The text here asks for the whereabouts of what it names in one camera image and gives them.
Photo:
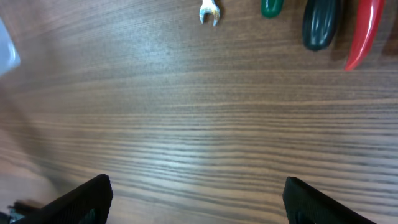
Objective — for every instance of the green handled screwdriver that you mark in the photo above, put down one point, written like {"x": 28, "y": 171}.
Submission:
{"x": 271, "y": 8}

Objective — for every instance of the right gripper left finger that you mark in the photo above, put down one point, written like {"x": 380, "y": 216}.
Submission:
{"x": 89, "y": 203}

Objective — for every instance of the red handled cutting pliers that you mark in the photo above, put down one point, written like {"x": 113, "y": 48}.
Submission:
{"x": 367, "y": 22}

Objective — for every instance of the small silver wrench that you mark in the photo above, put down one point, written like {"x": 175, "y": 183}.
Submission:
{"x": 209, "y": 7}

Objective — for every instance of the clear plastic container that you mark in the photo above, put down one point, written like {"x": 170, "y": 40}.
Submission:
{"x": 9, "y": 56}

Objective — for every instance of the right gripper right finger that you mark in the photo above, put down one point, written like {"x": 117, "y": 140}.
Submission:
{"x": 305, "y": 204}

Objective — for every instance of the red and black screwdriver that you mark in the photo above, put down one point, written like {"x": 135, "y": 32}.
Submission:
{"x": 320, "y": 22}

